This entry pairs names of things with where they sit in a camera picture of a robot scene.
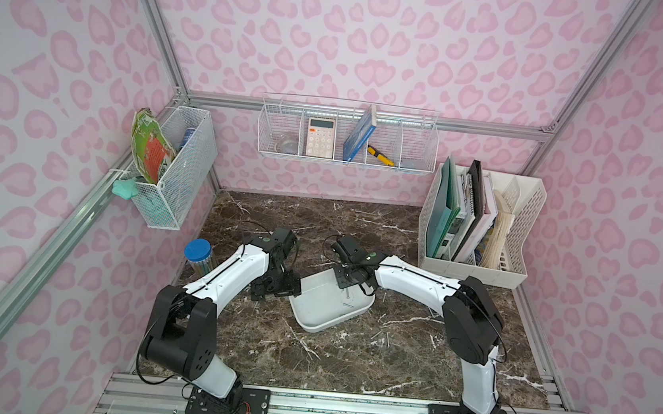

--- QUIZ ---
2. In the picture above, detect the pile of metal screws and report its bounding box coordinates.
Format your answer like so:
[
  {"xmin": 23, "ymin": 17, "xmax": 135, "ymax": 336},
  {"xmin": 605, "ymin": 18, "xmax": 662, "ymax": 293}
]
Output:
[{"xmin": 342, "ymin": 290, "xmax": 352, "ymax": 308}]

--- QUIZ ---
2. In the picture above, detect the white plastic storage box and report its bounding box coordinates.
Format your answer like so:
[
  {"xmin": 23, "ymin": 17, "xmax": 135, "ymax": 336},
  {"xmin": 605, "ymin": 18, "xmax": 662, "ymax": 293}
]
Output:
[{"xmin": 290, "ymin": 268, "xmax": 375, "ymax": 334}]

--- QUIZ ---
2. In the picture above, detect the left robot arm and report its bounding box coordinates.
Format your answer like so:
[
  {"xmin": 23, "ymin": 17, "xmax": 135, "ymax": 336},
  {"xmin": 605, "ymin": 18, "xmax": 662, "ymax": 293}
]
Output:
[{"xmin": 137, "ymin": 228, "xmax": 302, "ymax": 408}]

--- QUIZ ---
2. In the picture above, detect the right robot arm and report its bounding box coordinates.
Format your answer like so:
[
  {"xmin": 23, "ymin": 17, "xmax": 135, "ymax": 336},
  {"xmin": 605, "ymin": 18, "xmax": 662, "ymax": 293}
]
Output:
[{"xmin": 331, "ymin": 235, "xmax": 504, "ymax": 414}]

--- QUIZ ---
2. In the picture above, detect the blue lid clear jar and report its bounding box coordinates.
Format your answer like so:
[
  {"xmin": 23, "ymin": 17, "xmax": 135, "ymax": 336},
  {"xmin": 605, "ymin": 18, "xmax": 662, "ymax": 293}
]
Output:
[{"xmin": 184, "ymin": 238, "xmax": 216, "ymax": 278}]

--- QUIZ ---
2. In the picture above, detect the clear tape roll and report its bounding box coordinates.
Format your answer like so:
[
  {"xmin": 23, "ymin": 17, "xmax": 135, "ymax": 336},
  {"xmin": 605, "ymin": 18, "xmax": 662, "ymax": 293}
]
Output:
[{"xmin": 274, "ymin": 133, "xmax": 300, "ymax": 156}]

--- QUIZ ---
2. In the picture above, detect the green folder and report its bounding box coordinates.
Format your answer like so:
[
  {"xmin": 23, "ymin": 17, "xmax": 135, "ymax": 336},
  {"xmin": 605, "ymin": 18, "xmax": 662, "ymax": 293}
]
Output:
[{"xmin": 426, "ymin": 157, "xmax": 462, "ymax": 258}]

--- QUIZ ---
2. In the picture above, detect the yellow utility knife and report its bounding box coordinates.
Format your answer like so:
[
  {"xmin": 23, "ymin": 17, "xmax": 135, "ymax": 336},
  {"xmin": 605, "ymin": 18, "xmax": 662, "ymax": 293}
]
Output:
[{"xmin": 367, "ymin": 145, "xmax": 395, "ymax": 167}]

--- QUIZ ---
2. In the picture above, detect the pink white book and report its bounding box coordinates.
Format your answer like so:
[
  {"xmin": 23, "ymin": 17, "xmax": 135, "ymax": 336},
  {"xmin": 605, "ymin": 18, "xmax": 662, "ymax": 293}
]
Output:
[{"xmin": 455, "ymin": 171, "xmax": 498, "ymax": 263}]

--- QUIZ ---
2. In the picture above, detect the white pink calculator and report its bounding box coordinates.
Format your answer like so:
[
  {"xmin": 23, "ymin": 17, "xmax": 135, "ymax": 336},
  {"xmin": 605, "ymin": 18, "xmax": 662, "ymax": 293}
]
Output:
[{"xmin": 305, "ymin": 117, "xmax": 336, "ymax": 160}]

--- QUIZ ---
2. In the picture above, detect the blue book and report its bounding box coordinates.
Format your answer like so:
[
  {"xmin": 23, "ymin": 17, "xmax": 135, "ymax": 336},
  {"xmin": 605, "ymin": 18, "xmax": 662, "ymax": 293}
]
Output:
[{"xmin": 342, "ymin": 104, "xmax": 378, "ymax": 163}]

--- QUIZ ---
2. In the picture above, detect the white desk file organizer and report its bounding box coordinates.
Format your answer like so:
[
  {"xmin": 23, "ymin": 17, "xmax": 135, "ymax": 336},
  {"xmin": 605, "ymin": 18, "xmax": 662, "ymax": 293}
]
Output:
[{"xmin": 418, "ymin": 168, "xmax": 547, "ymax": 290}]

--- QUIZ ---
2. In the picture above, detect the white mesh side basket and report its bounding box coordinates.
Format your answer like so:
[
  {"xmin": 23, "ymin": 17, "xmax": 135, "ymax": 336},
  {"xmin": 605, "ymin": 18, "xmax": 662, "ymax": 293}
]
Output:
[{"xmin": 128, "ymin": 106, "xmax": 218, "ymax": 230}]

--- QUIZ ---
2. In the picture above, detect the black binder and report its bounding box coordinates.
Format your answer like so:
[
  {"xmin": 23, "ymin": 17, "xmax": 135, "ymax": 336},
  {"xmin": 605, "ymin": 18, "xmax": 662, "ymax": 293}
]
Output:
[{"xmin": 451, "ymin": 160, "xmax": 485, "ymax": 262}]

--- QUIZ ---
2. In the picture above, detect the green red circuit board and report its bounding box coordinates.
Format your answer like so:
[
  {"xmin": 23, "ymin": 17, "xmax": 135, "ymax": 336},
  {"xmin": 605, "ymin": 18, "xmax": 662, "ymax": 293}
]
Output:
[{"xmin": 130, "ymin": 107, "xmax": 177, "ymax": 185}]

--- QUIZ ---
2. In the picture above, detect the teal rubber toy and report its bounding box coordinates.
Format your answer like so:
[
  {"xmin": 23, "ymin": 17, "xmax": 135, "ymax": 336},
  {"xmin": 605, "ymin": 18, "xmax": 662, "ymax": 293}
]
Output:
[{"xmin": 111, "ymin": 179, "xmax": 139, "ymax": 201}]

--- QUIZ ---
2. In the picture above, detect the white wire wall basket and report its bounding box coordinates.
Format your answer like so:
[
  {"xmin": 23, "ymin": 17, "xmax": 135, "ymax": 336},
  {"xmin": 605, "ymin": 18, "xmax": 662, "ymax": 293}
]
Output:
[{"xmin": 257, "ymin": 93, "xmax": 439, "ymax": 174}]

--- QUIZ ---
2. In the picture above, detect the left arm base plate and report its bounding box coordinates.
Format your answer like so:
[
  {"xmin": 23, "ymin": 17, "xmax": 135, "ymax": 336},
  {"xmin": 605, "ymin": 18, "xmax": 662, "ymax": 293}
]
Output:
[{"xmin": 184, "ymin": 386, "xmax": 272, "ymax": 414}]

